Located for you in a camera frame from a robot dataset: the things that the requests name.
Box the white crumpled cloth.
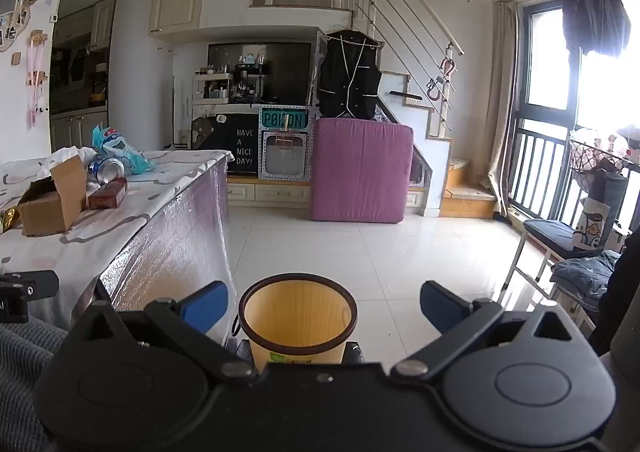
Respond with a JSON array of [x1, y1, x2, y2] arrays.
[[37, 147, 99, 181]]

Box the yellow trash bin dark rim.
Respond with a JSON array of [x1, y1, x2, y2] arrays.
[[237, 273, 359, 368]]

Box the black wire rack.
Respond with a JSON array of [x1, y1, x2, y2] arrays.
[[233, 62, 266, 103]]

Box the white perforated metal cabinet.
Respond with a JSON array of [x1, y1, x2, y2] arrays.
[[257, 105, 314, 181]]

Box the pink hooks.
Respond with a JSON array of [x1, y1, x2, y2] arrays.
[[425, 58, 457, 103]]

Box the folded blue clothes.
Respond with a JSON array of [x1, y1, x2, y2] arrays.
[[550, 250, 624, 313]]

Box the beige curtain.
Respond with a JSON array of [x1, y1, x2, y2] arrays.
[[487, 0, 524, 219]]

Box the grey knit cloth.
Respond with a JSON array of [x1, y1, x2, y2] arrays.
[[0, 322, 71, 452]]

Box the white cartoon tote bag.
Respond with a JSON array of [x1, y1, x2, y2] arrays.
[[572, 196, 614, 253]]

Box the wooden staircase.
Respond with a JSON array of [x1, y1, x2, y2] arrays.
[[377, 72, 499, 221]]

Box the chair with blue cushion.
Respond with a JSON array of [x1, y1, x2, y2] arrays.
[[500, 219, 622, 329]]

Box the cream wall cabinet door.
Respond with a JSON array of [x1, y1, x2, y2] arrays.
[[149, 0, 208, 35]]

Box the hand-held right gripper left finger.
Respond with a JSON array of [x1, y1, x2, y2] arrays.
[[50, 280, 261, 385]]

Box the hanging dark garment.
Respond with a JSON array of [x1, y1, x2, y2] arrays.
[[562, 0, 632, 60]]

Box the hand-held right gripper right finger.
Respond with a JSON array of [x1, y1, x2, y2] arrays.
[[387, 280, 601, 380]]

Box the wire basket of plush toys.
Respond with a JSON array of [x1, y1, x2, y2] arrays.
[[568, 126, 640, 193]]

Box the pink folded mattress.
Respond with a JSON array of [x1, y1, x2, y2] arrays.
[[310, 118, 415, 224]]

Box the pink hanging wall organiser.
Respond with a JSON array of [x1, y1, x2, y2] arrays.
[[25, 30, 51, 129]]

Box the black chalkboard sign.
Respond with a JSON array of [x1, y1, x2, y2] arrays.
[[215, 112, 261, 177]]

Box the cream kitchen cabinets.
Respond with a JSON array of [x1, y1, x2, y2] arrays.
[[49, 0, 119, 153]]

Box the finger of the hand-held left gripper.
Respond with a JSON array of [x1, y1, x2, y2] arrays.
[[0, 270, 60, 303]]

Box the red carton box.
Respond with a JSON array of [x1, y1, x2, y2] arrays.
[[87, 177, 129, 211]]

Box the wall photo decoration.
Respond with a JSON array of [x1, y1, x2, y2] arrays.
[[0, 0, 40, 53]]

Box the large dark-framed window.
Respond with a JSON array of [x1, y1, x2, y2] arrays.
[[509, 0, 640, 253]]

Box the low wooden drawer platform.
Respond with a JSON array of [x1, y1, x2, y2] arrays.
[[226, 174, 314, 209]]

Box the dark cloth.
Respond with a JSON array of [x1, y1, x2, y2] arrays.
[[592, 246, 640, 452]]

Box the teal white plastic bag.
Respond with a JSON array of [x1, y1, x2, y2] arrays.
[[91, 126, 157, 177]]

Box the black wrapped luggage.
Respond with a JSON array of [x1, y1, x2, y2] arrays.
[[317, 30, 384, 121]]

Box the brown cardboard box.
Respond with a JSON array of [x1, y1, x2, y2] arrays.
[[17, 155, 89, 237]]

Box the teal sign plate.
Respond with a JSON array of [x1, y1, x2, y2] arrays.
[[260, 109, 308, 131]]

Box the white shelf rack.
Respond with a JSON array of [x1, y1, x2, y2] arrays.
[[192, 73, 236, 106]]

